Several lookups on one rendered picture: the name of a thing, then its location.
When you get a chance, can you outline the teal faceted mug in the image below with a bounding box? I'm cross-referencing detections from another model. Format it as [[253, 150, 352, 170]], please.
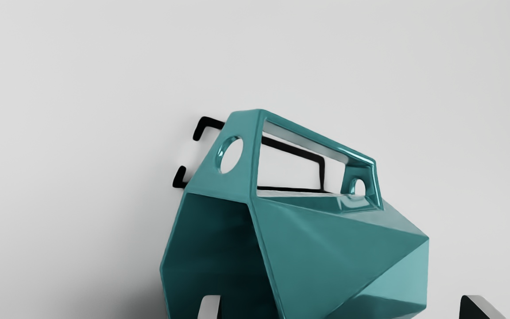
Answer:
[[160, 109, 430, 319]]

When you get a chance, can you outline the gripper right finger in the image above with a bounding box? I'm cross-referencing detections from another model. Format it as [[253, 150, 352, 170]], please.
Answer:
[[460, 295, 507, 319]]

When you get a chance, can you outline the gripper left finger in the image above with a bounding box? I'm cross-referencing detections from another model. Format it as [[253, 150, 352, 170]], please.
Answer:
[[198, 295, 222, 319]]

